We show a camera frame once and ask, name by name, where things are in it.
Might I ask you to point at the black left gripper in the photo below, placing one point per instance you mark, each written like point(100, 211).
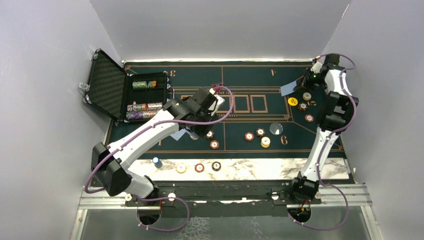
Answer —
point(201, 130)

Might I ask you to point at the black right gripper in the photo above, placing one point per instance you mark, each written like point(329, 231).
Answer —
point(304, 84)

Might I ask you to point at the yellow round button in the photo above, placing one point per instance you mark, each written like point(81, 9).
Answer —
point(292, 101)

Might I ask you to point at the blue card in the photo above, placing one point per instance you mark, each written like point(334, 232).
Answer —
point(289, 88)
point(177, 135)

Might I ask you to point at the white round button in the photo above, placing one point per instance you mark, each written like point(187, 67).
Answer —
point(276, 128)

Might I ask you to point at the brown poker chip stack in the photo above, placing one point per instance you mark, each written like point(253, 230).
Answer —
point(216, 166)

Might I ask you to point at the red poker chip stack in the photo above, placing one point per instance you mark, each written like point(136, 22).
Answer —
point(199, 167)

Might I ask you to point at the yellow poker chip stack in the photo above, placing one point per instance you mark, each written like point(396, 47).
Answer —
point(181, 168)

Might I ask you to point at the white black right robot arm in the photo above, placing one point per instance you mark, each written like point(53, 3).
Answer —
point(334, 117)

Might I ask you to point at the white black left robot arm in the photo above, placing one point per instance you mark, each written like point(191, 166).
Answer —
point(110, 163)

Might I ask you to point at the green poker table mat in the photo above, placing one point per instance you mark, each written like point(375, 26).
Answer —
point(258, 104)

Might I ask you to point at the mixed chips row in case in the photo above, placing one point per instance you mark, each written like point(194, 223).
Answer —
point(141, 107)

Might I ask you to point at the green chips in case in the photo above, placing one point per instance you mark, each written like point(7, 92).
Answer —
point(141, 85)

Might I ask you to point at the purple chips row in case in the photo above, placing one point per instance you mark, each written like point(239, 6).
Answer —
point(141, 115)

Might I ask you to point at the blue poker chip stack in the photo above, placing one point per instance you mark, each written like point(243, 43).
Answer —
point(157, 162)

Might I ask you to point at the black poker chip case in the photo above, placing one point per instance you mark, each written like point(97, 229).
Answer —
point(109, 88)

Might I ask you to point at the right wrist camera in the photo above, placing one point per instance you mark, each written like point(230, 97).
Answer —
point(323, 63)

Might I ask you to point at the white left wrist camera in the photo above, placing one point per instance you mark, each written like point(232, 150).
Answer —
point(217, 103)

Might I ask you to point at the black mounting rail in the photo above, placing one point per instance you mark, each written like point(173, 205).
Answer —
point(241, 198)

